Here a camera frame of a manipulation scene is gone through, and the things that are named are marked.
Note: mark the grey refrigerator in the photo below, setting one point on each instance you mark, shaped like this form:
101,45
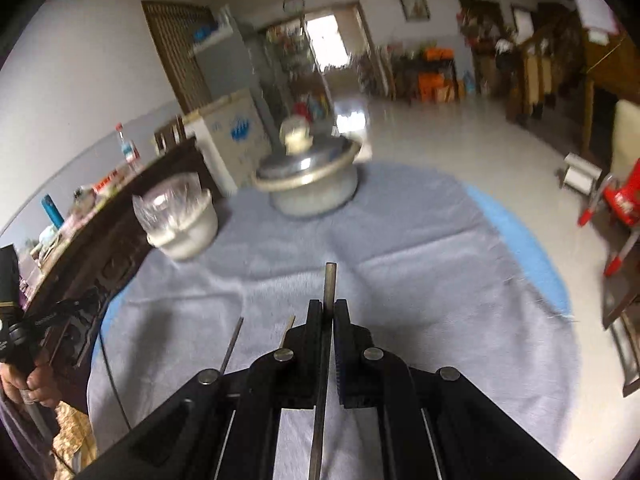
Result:
234,57

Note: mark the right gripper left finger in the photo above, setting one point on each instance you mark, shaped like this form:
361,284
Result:
220,426

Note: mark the round wall clock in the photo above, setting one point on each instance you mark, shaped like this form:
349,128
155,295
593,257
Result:
292,7

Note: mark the dark metal chopstick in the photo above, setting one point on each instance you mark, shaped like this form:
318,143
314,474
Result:
231,345
289,324
316,451

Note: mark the framed wall picture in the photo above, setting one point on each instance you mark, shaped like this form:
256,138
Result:
415,10

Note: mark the teal thermos bottle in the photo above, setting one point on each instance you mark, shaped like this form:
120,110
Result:
52,211

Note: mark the small white step stool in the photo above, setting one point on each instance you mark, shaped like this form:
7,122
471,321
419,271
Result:
579,174

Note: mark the grey table cloth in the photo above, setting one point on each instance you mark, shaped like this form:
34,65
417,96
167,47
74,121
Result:
418,265

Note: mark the white bowl with plastic bag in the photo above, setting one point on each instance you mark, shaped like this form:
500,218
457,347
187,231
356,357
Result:
178,216

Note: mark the clear water bottle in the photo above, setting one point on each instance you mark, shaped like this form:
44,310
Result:
129,150

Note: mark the gold patterned cloth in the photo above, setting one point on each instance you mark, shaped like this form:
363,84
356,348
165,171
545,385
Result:
75,445

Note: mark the person's left hand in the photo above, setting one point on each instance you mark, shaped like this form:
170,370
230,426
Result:
40,384

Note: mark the red plastic child chair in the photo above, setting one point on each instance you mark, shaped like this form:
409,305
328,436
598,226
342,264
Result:
622,201

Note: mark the wall calendar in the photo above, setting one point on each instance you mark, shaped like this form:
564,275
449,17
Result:
598,20

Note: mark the dark wooden sideboard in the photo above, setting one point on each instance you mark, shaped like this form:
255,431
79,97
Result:
103,256

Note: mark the steel pot with lid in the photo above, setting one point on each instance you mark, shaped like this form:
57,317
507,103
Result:
313,175

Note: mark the white chest freezer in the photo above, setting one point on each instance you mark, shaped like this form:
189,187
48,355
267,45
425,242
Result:
232,138

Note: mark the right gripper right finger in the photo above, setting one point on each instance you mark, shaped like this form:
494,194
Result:
432,425

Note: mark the blue table cloth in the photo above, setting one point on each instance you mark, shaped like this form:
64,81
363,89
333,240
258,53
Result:
535,263

